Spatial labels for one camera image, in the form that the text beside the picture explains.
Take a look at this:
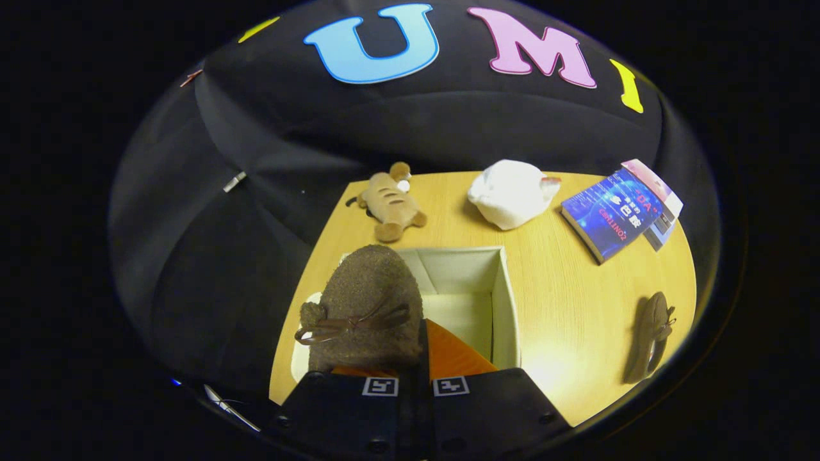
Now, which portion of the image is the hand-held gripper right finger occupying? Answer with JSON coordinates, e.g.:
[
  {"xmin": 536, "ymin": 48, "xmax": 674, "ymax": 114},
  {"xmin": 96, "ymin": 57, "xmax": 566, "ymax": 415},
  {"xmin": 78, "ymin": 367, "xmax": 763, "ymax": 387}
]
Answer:
[{"xmin": 416, "ymin": 319, "xmax": 571, "ymax": 461}]

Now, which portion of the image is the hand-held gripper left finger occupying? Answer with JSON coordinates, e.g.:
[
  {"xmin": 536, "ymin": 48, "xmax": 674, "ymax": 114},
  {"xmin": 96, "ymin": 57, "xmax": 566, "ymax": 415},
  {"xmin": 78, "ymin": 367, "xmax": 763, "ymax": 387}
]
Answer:
[{"xmin": 272, "ymin": 366, "xmax": 417, "ymax": 461}]

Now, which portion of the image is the brown fuzzy shoe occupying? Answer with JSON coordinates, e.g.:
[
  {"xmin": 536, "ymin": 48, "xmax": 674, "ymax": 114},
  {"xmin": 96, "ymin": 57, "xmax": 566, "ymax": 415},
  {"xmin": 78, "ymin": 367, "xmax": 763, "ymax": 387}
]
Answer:
[
  {"xmin": 295, "ymin": 245, "xmax": 425, "ymax": 375},
  {"xmin": 624, "ymin": 292, "xmax": 678, "ymax": 384}
]

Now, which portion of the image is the grey fabric storage box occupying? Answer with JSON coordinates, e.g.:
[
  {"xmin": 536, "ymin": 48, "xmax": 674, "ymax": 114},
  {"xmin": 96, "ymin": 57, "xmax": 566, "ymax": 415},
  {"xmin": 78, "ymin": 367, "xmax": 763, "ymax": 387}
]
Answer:
[{"xmin": 291, "ymin": 245, "xmax": 521, "ymax": 384}]

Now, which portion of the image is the brown striped plush toy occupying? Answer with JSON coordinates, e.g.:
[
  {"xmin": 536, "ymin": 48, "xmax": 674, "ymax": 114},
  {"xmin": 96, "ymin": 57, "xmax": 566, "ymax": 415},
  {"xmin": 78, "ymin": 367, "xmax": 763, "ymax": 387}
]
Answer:
[{"xmin": 346, "ymin": 161, "xmax": 428, "ymax": 243}]

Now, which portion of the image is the white plush toy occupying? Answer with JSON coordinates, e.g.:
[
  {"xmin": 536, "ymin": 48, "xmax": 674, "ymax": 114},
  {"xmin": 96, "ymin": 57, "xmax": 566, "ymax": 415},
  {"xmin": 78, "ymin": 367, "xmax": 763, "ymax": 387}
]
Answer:
[{"xmin": 467, "ymin": 159, "xmax": 562, "ymax": 231}]

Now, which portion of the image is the blue book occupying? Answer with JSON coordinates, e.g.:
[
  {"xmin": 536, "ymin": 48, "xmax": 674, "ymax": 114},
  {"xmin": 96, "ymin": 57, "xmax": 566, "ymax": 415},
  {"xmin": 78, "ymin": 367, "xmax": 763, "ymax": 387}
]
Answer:
[{"xmin": 561, "ymin": 168, "xmax": 667, "ymax": 265}]

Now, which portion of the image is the black backdrop cloth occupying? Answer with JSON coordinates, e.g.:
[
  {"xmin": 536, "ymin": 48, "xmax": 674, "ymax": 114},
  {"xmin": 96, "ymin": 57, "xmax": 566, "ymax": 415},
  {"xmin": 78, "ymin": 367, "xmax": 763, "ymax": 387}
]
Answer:
[{"xmin": 109, "ymin": 0, "xmax": 721, "ymax": 410}]

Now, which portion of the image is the grey book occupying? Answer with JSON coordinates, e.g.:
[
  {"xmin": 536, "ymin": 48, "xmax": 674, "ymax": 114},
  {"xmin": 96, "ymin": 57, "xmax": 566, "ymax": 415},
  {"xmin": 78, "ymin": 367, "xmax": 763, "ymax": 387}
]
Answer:
[{"xmin": 643, "ymin": 213, "xmax": 677, "ymax": 252}]

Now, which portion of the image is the pink book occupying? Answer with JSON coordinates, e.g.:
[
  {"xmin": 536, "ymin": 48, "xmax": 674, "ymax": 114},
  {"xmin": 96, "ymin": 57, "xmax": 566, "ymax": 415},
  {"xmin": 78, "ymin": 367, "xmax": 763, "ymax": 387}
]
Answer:
[{"xmin": 621, "ymin": 159, "xmax": 684, "ymax": 226}]

